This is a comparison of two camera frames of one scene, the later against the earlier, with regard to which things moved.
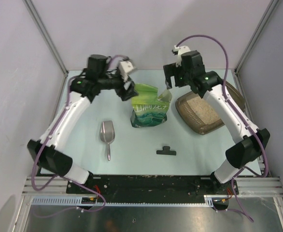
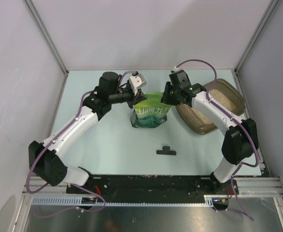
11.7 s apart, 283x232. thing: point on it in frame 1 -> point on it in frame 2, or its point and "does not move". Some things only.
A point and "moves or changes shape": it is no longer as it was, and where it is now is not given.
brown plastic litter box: x=197 y=113 does not move
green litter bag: x=149 y=108 moves or changes shape
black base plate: x=150 y=184 does not move
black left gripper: x=125 y=94 -> x=139 y=97
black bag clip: x=166 y=151 does not move
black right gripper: x=171 y=70 -> x=165 y=99
